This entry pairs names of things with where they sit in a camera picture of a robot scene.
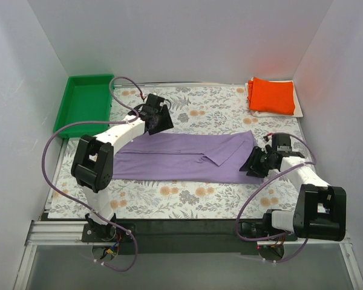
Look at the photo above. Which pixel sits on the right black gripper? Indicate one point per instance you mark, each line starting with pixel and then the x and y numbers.
pixel 255 163

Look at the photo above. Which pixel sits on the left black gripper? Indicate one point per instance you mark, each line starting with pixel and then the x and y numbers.
pixel 162 119

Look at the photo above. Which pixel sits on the purple t shirt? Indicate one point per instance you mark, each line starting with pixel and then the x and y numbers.
pixel 185 157

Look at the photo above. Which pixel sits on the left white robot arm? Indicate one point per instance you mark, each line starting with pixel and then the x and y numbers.
pixel 93 161

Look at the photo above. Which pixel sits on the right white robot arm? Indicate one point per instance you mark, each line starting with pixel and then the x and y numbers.
pixel 320 210

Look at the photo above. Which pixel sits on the floral patterned table mat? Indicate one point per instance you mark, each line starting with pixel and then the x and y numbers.
pixel 194 110

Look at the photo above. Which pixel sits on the folded orange t shirt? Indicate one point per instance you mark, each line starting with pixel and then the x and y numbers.
pixel 271 97

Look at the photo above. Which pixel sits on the green plastic tray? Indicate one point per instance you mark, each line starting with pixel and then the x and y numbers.
pixel 86 98

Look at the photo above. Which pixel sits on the aluminium frame rail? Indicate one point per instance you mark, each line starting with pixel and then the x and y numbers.
pixel 56 258

